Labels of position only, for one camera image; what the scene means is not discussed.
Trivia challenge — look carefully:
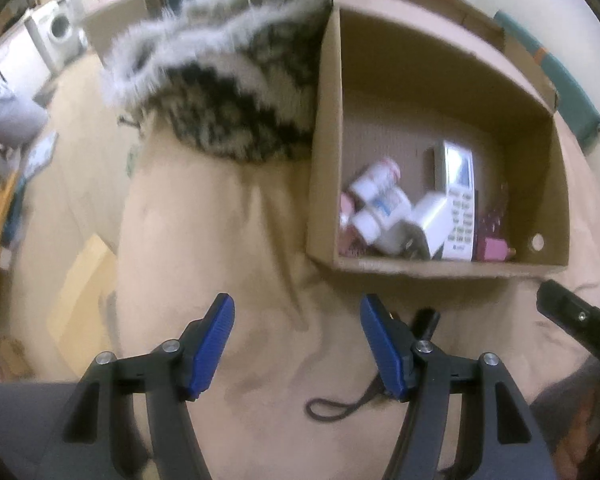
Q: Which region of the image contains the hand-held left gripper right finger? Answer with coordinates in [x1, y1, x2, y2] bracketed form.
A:
[360, 294, 556, 480]

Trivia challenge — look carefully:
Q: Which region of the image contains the white bottle blue label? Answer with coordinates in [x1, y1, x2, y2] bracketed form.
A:
[365, 187, 412, 222]

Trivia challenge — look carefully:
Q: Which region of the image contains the grey plastic bag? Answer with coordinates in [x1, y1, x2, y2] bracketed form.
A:
[0, 82, 49, 149]

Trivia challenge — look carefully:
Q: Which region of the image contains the pink small bottle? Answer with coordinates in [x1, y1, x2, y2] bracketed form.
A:
[481, 237, 517, 262]

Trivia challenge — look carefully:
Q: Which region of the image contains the white bottle pink cap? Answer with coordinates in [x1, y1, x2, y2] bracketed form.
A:
[347, 157, 402, 202]

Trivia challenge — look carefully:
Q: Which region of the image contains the small white bottle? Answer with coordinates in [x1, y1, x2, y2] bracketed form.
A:
[352, 210, 382, 242]

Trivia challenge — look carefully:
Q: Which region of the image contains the person's right hand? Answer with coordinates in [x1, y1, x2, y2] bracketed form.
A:
[565, 395, 600, 471]

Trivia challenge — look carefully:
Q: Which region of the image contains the white air conditioner remote control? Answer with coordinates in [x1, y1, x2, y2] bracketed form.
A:
[434, 140, 477, 262]

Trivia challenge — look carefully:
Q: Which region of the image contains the white power adapter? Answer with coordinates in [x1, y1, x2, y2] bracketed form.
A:
[410, 191, 454, 256]

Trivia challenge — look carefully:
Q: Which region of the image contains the white washing machine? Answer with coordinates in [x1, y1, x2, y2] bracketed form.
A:
[30, 0, 82, 69]

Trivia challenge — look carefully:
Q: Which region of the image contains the white grey packet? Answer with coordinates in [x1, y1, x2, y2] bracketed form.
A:
[375, 222, 432, 262]

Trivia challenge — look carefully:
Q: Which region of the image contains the white low cabinet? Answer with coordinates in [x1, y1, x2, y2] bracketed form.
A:
[0, 35, 56, 88]

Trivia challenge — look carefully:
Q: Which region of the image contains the black device with wrist strap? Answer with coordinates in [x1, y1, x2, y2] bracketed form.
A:
[306, 308, 441, 421]

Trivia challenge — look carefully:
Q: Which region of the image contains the leopard print fur blanket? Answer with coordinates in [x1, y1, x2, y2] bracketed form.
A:
[102, 0, 332, 164]

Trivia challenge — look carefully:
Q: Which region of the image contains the tan bed sheet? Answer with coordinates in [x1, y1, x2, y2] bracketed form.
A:
[112, 25, 600, 480]

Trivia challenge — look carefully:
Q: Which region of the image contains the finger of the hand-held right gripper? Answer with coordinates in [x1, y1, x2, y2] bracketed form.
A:
[536, 280, 600, 376]

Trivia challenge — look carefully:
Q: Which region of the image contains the cardboard box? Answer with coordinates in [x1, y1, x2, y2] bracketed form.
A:
[306, 0, 572, 281]

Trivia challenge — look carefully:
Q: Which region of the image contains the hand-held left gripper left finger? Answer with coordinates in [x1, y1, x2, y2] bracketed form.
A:
[50, 292, 236, 480]

